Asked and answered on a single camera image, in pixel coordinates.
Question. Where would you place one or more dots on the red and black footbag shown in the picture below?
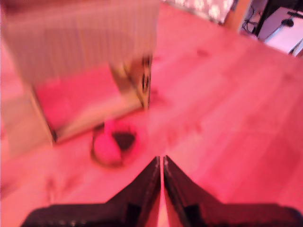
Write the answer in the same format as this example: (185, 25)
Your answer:
(106, 146)

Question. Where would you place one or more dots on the cardboard dice tower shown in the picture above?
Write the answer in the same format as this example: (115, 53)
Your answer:
(82, 35)

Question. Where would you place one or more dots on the white furniture panel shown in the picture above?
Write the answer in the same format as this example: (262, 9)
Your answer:
(281, 35)

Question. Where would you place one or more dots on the paw print cushion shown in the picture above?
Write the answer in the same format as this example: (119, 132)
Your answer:
(201, 7)

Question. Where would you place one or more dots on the black frame post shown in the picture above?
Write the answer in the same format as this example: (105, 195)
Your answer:
(265, 16)

